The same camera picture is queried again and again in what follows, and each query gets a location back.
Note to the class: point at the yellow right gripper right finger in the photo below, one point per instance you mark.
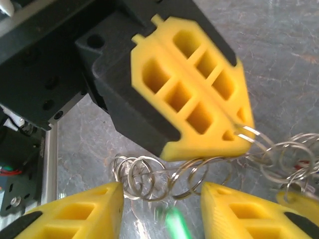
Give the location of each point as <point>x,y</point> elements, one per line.
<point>224,219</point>

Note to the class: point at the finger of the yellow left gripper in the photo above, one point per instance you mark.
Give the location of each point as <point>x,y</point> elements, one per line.
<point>211,39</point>
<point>139,112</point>

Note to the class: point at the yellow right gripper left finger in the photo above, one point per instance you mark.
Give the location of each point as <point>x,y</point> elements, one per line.
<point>74,216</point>

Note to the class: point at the yellow key tag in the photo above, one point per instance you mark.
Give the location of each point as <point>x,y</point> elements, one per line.
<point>304,205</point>

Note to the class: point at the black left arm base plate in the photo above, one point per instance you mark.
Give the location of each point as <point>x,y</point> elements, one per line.
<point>25,189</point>

